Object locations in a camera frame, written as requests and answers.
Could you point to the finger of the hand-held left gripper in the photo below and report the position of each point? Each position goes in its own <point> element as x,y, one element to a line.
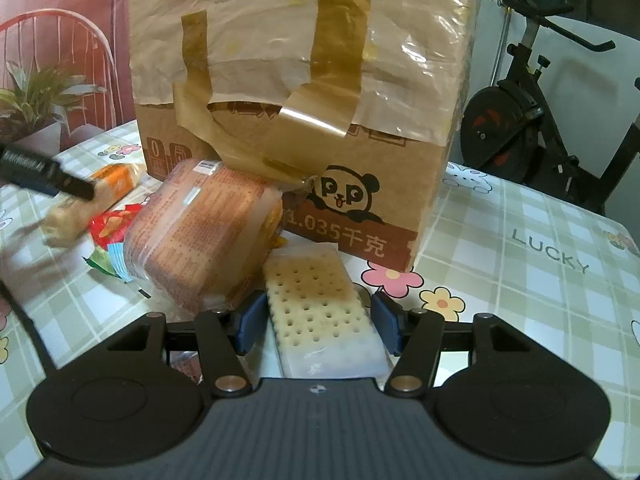
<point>45,172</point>

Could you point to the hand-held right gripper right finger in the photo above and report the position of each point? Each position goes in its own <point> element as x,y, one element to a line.
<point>387,322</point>

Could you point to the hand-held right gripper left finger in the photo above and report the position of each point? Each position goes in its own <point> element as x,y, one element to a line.
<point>252,322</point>

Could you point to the clear cracker packet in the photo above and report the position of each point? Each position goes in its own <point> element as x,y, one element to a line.
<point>315,310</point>

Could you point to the orange bread packet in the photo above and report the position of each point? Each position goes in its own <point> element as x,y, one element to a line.
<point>117,182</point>

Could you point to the red snack packet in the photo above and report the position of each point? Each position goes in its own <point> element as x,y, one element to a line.
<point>112,225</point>

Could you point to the green snack packet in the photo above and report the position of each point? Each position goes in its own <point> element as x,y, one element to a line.
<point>100,262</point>

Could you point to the cardboard box with plastic liner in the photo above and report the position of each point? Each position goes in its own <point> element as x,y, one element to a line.
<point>390,170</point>

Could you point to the large orange cake packet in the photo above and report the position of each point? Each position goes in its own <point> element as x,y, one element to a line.
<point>200,230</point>

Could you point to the teal snack packet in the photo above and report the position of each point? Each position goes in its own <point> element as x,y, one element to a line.
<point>121,260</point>

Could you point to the checked green tablecloth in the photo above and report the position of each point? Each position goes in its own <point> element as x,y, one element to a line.
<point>525,285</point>

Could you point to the black exercise bike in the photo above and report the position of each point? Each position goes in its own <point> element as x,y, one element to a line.
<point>500,125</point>

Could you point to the white pole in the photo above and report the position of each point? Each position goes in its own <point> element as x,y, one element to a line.
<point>500,50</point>

